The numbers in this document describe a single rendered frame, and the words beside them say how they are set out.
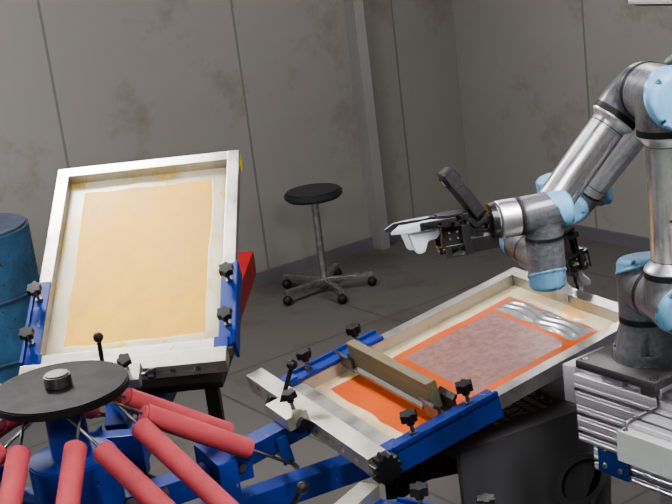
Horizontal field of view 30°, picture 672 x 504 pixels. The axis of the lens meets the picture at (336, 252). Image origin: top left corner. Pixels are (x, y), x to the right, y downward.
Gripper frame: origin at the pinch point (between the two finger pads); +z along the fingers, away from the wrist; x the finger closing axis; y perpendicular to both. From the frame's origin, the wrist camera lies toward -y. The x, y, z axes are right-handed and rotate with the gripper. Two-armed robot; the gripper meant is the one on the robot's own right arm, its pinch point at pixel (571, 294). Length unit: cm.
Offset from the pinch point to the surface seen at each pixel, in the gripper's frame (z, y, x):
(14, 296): 35, -320, -95
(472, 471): 19, 22, -55
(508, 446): 17, 22, -43
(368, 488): -3, 40, -89
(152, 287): -26, -75, -91
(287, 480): 8, 1, -94
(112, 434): -11, -28, -125
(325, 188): 72, -385, 103
